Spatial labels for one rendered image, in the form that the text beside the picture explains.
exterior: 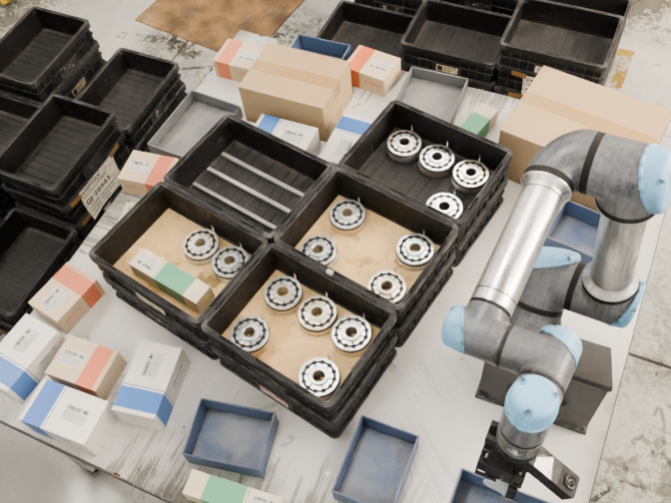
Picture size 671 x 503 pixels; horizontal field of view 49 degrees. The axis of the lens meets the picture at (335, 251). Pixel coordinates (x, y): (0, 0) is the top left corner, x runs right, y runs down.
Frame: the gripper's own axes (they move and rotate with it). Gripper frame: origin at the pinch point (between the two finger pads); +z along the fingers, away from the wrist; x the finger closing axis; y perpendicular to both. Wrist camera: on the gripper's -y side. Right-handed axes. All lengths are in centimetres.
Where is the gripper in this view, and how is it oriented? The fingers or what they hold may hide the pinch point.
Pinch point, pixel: (512, 490)
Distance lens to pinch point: 145.9
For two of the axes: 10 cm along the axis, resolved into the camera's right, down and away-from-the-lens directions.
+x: -4.4, 7.1, -5.6
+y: -9.0, -3.2, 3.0
